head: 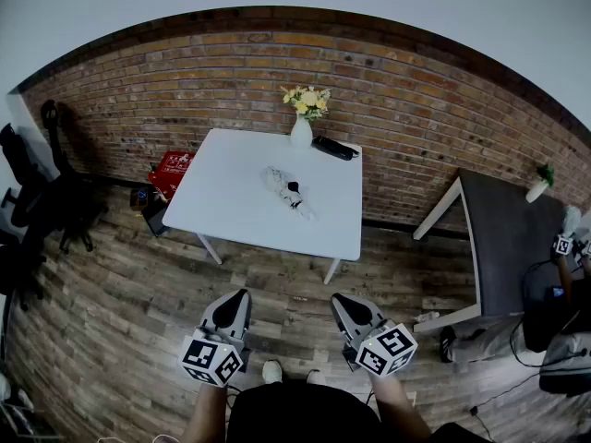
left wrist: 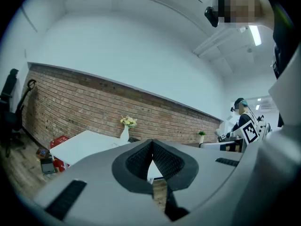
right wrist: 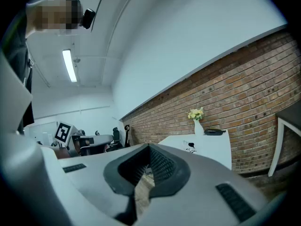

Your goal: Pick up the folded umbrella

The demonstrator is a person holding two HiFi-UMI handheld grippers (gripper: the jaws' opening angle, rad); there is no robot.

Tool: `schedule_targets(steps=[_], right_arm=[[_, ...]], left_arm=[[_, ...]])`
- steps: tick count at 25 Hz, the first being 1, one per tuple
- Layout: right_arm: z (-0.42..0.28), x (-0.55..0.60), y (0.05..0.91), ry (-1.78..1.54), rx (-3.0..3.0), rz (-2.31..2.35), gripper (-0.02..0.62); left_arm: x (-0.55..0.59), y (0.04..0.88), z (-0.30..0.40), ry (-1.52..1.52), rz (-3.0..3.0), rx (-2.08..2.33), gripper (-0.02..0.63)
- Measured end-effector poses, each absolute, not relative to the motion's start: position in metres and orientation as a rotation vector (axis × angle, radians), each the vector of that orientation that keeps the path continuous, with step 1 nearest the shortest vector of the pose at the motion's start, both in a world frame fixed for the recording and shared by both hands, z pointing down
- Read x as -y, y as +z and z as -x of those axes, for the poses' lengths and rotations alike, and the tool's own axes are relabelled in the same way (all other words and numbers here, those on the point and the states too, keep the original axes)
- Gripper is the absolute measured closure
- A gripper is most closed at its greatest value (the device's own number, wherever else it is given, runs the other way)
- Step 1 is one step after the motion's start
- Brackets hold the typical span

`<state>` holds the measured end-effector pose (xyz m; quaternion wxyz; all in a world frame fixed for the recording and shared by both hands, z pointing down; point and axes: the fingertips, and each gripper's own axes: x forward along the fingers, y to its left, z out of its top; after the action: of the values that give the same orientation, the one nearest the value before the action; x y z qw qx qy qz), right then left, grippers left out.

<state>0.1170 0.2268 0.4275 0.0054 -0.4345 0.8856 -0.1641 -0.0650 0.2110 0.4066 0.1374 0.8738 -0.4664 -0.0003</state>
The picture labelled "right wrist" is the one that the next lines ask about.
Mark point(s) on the yellow flower bouquet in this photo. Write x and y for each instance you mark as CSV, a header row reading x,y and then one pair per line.
x,y
195,114

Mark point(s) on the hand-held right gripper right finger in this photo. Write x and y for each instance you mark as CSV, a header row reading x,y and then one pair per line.
x,y
202,187

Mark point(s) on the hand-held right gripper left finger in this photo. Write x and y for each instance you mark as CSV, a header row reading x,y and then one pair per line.
x,y
89,173

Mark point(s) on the black head-worn camera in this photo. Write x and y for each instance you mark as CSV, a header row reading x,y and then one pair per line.
x,y
89,18

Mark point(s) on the long ceiling light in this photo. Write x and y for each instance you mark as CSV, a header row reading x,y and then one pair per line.
x,y
69,65

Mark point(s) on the white table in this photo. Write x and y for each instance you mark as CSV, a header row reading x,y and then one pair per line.
x,y
212,147

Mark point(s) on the person's head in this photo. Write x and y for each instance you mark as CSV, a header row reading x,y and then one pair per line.
x,y
54,13

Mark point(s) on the dark top side table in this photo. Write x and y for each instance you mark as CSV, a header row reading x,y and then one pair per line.
x,y
289,116

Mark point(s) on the white vase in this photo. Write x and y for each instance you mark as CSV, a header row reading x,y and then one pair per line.
x,y
198,128

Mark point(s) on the person in dark vest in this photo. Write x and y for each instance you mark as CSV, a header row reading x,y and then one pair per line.
x,y
16,48

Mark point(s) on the black telephone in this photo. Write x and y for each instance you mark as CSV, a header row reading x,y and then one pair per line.
x,y
214,132

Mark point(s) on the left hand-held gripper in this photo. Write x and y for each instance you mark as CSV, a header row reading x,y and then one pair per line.
x,y
63,132

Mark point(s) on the person's left forearm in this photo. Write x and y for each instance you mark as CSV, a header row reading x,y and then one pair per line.
x,y
61,153

